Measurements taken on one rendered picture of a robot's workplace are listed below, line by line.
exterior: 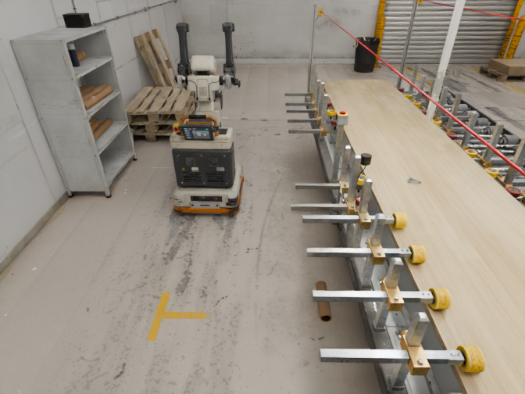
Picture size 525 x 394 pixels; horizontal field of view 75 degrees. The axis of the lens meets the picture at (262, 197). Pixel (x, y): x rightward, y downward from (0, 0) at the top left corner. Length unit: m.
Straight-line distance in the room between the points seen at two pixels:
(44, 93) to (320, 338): 3.08
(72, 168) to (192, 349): 2.33
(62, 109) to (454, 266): 3.32
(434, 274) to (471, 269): 0.18
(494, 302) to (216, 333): 1.61
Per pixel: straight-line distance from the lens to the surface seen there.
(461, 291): 1.69
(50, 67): 3.62
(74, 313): 2.88
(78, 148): 3.83
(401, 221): 1.86
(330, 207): 2.05
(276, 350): 2.39
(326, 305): 2.53
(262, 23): 9.45
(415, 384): 1.69
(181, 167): 3.24
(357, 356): 1.27
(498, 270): 1.87
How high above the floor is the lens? 2.01
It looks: 33 degrees down
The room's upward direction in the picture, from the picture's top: straight up
